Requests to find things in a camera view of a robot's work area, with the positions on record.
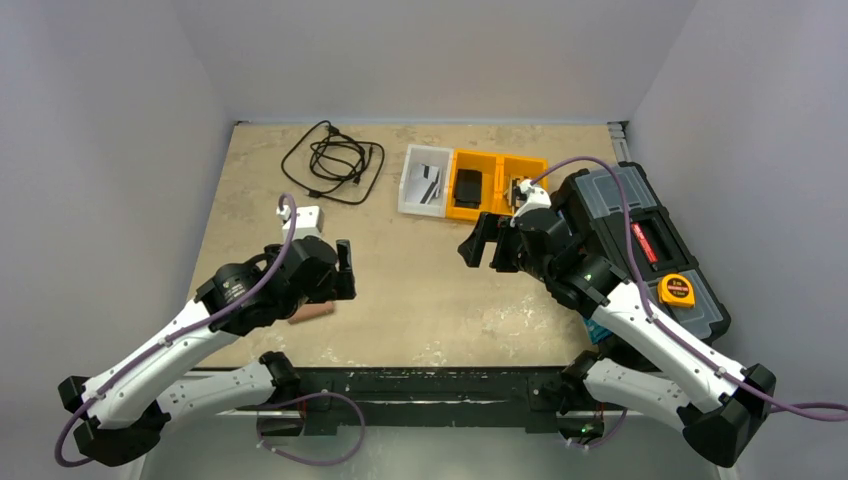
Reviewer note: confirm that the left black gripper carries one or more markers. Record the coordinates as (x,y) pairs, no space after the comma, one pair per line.
(342,276)

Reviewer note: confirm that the black cards stack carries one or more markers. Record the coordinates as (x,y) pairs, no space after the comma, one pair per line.
(467,191)

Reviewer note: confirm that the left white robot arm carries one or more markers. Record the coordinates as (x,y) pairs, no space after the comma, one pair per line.
(121,414)

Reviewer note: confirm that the black plastic toolbox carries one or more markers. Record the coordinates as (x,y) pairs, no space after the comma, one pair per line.
(590,203)

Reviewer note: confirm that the white cards stack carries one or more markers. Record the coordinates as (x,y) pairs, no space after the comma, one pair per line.
(423,183)

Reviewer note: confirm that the white plastic bin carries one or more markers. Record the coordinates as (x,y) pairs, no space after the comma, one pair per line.
(436,156)

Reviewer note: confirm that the yellow bin with black cards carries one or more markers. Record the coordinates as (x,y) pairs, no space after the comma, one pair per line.
(484,162)

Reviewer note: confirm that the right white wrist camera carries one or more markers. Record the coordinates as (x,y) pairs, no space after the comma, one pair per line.
(536,197)

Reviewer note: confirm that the pink leather card holder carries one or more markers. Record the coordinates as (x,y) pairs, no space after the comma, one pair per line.
(311,311)

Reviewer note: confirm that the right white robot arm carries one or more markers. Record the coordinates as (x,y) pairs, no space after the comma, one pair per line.
(715,402)

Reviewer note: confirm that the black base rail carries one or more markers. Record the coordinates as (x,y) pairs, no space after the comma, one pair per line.
(533,399)

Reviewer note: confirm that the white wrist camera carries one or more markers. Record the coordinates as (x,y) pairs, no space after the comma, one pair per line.
(536,197)
(305,221)

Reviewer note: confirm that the yellow bin with tan cards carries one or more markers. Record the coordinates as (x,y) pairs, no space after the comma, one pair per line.
(511,170)

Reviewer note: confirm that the blue packet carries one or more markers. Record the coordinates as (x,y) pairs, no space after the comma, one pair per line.
(596,332)

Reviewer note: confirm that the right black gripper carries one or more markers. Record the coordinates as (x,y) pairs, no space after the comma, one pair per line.
(502,241)

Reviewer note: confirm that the tan cards stack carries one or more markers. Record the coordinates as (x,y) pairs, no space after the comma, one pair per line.
(513,194)

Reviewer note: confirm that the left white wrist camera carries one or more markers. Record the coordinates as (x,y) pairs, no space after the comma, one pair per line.
(305,221)

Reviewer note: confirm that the yellow tape measure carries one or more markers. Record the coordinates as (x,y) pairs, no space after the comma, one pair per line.
(675,290)

